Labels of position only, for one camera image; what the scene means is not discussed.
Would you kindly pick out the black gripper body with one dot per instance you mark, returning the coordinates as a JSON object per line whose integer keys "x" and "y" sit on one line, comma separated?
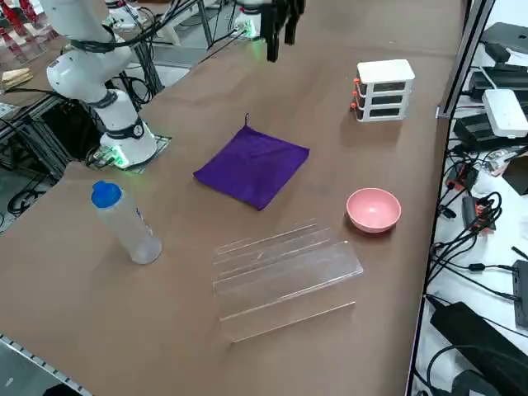
{"x": 284, "y": 7}

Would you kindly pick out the purple microfibre towel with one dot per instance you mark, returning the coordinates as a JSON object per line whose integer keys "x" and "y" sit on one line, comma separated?
{"x": 251, "y": 165}

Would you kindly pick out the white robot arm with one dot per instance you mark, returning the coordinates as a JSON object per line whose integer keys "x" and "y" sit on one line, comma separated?
{"x": 249, "y": 18}
{"x": 82, "y": 78}

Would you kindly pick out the clear acrylic stepped rack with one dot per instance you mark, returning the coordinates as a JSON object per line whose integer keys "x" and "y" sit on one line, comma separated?
{"x": 288, "y": 272}

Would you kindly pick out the white mini drawer cabinet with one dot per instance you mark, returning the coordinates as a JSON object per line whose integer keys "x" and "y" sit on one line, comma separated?
{"x": 385, "y": 70}

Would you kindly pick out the grey drawer orange knob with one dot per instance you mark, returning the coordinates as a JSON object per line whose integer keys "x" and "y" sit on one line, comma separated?
{"x": 387, "y": 100}
{"x": 389, "y": 86}
{"x": 385, "y": 114}

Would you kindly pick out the pink bowl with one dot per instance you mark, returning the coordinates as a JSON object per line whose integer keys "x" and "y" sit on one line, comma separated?
{"x": 373, "y": 210}

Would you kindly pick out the dark power adapter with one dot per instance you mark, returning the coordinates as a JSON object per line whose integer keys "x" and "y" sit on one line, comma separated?
{"x": 474, "y": 132}

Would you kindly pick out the black flat box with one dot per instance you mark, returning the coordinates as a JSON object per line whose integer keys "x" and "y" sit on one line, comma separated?
{"x": 505, "y": 37}

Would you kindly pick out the black rectangular box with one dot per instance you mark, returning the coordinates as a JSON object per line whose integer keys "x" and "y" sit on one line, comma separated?
{"x": 499, "y": 82}

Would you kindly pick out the black orange connector device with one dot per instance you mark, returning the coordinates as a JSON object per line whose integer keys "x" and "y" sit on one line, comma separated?
{"x": 464, "y": 177}

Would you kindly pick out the white flat router box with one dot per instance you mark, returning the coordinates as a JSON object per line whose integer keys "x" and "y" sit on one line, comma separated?
{"x": 505, "y": 113}

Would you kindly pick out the clear bottle blue cap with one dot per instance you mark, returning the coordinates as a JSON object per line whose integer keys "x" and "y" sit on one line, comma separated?
{"x": 128, "y": 231}

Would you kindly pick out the clear shelf red items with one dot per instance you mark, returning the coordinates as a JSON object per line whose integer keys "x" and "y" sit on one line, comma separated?
{"x": 20, "y": 24}

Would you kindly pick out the stacked wooden blocks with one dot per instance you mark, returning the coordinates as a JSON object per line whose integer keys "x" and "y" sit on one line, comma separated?
{"x": 16, "y": 78}

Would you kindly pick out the black orange plug device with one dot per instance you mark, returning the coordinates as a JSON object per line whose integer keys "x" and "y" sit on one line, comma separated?
{"x": 480, "y": 212}

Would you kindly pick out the brown cardboard piece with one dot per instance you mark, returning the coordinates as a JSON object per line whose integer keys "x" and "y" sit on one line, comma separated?
{"x": 517, "y": 173}

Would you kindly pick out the black hub device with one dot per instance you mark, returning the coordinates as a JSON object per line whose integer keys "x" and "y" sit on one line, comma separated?
{"x": 520, "y": 293}

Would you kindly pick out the large black power adapter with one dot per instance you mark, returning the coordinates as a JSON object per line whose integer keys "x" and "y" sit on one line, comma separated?
{"x": 474, "y": 342}

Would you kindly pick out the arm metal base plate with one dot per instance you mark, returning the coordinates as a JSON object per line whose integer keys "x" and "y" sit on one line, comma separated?
{"x": 163, "y": 142}
{"x": 243, "y": 31}

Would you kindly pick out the post mounting bracket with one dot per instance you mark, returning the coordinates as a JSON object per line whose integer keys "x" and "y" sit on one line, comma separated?
{"x": 443, "y": 112}

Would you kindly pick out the aluminium camera post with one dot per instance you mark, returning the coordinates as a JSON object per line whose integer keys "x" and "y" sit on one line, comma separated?
{"x": 466, "y": 57}

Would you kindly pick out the aluminium frame structure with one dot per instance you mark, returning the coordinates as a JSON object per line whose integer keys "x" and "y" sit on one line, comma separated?
{"x": 33, "y": 136}

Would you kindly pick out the aluminium table edge rail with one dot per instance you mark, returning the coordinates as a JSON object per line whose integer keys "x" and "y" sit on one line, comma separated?
{"x": 41, "y": 363}

